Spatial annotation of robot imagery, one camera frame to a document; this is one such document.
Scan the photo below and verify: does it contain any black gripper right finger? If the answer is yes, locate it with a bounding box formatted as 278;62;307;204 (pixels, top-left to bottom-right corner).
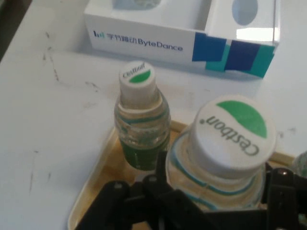
260;161;307;230

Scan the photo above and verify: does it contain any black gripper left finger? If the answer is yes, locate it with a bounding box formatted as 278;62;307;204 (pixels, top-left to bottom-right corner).
83;150;207;230

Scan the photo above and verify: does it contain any small Cestbon water bottle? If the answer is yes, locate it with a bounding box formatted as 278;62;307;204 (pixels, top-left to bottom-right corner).
292;150;307;178
114;61;172;171
165;95;277;211

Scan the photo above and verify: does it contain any wooden tray with cream rim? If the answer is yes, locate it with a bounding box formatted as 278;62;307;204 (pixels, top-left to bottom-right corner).
67;119;297;230

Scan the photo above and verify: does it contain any white and blue cardboard box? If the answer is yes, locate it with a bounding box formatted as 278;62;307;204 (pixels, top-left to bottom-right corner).
83;0;281;79

